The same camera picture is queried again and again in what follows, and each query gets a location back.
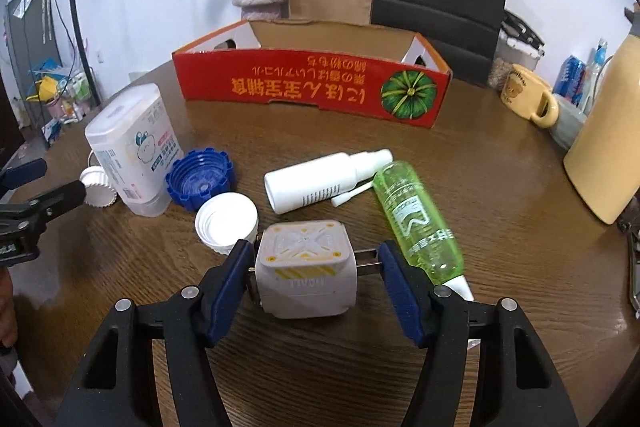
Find small white nozzle cap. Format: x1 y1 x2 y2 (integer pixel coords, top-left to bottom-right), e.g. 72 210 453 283
331 180 375 208

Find white square jar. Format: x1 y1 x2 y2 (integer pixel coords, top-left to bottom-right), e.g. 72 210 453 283
254 220 358 320

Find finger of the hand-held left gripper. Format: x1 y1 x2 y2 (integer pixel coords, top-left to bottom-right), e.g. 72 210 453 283
0 158 49 198
29 180 87 234

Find person's left hand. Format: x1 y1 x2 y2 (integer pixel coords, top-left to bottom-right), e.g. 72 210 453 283
0 266 19 349

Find metal-framed glasses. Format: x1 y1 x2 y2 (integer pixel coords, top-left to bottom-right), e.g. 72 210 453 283
617 207 640 314

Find clear spray bottle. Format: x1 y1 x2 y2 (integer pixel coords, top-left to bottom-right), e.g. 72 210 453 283
580 39 611 114

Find red cardboard box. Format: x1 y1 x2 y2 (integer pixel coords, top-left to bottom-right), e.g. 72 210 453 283
171 19 453 130

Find grey ceramic cup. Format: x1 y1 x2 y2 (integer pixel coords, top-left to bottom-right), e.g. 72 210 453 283
547 94 589 152

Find small white ribbed cap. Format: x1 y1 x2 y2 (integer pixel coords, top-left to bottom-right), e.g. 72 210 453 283
79 166 119 208

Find white spray bottle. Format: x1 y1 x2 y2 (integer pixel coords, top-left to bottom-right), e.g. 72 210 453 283
263 149 394 215

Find clear jar with black lid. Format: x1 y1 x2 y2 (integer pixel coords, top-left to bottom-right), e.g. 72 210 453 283
487 9 546 90

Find yellow plastic toy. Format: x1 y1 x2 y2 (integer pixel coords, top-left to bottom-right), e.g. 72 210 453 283
24 76 62 104

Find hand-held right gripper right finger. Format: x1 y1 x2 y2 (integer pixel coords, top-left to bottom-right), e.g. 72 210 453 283
377 239 581 427

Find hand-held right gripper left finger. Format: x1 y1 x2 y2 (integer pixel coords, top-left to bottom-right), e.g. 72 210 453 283
55 239 256 427

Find blue ribbed bottle cap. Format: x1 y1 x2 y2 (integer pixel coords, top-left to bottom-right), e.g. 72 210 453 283
165 148 236 212

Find white labelled plastic container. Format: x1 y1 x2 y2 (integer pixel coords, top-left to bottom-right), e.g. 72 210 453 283
84 84 171 216

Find cream thermos jug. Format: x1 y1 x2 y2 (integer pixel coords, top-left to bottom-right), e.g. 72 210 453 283
563 4 640 226

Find blue drink can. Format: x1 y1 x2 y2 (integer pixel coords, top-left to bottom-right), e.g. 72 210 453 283
552 55 586 103

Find yellow bear mug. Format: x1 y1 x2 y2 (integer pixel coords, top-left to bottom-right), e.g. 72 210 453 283
499 63 560 128

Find green spray bottle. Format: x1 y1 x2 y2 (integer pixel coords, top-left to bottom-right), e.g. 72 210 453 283
372 160 476 303

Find black lamp stand pole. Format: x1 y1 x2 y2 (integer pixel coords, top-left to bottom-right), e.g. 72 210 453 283
61 0 104 108

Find white round lid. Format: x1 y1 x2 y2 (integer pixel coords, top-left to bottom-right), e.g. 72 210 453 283
195 194 259 256

